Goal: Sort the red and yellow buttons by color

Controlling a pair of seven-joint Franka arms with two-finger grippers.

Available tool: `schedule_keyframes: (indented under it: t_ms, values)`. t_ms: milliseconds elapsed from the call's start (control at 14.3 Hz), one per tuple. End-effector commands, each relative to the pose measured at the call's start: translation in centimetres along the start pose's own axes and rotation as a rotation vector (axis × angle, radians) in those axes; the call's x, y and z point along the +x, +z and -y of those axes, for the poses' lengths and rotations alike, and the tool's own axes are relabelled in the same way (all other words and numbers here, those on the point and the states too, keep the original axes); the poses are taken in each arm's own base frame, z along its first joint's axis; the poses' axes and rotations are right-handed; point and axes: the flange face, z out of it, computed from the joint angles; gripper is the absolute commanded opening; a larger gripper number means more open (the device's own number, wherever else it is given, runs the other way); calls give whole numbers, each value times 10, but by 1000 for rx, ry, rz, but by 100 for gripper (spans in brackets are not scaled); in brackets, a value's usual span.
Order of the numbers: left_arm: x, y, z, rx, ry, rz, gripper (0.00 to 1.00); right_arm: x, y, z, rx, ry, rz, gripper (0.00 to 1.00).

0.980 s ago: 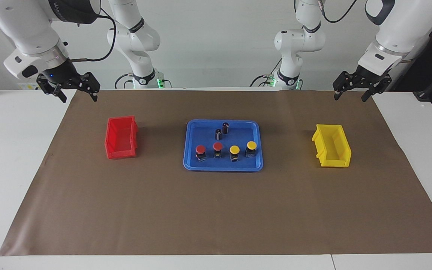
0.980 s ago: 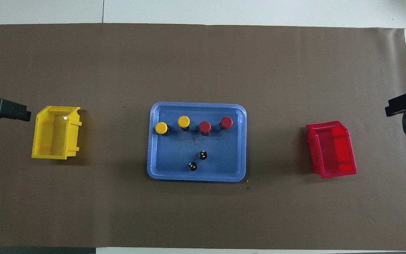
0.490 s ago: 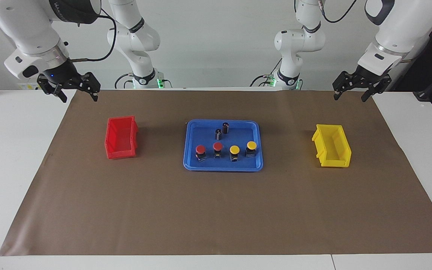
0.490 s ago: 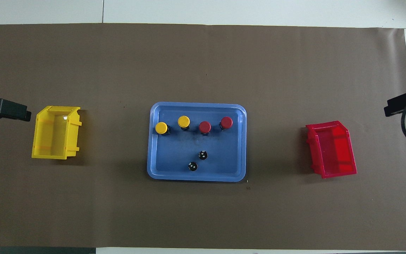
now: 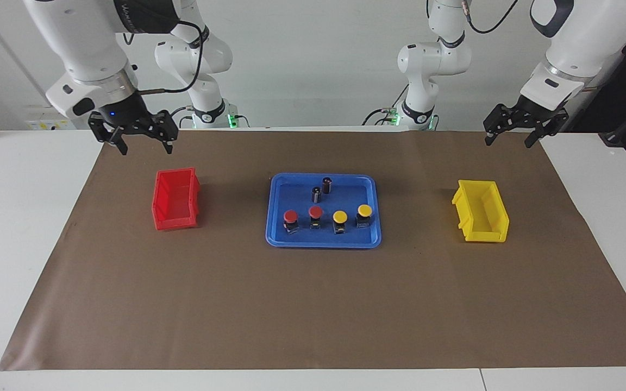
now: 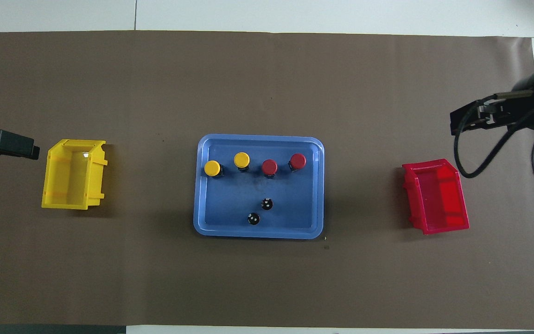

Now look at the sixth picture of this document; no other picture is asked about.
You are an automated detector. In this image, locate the red plastic storage bin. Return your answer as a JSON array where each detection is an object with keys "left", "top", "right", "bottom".
[{"left": 401, "top": 159, "right": 470, "bottom": 235}]

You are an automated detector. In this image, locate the brown paper table mat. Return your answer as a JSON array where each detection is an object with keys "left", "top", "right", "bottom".
[{"left": 0, "top": 31, "right": 534, "bottom": 330}]

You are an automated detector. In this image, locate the yellow push button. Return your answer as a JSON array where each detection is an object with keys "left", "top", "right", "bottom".
[
  {"left": 233, "top": 152, "right": 251, "bottom": 172},
  {"left": 203, "top": 160, "right": 224, "bottom": 179}
]

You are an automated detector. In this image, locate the yellow plastic storage bin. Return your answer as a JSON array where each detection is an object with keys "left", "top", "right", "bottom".
[{"left": 41, "top": 139, "right": 109, "bottom": 211}]

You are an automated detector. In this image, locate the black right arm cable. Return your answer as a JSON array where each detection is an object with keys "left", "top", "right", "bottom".
[{"left": 454, "top": 93, "right": 534, "bottom": 180}]

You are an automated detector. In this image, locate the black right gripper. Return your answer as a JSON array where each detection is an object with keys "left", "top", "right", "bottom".
[{"left": 450, "top": 90, "right": 534, "bottom": 136}]

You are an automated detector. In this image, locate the blue plastic tray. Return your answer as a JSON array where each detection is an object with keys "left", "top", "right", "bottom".
[{"left": 193, "top": 134, "right": 325, "bottom": 240}]

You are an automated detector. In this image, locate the red push button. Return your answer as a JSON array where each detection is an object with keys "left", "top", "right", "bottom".
[
  {"left": 261, "top": 159, "right": 279, "bottom": 179},
  {"left": 288, "top": 153, "right": 307, "bottom": 172}
]

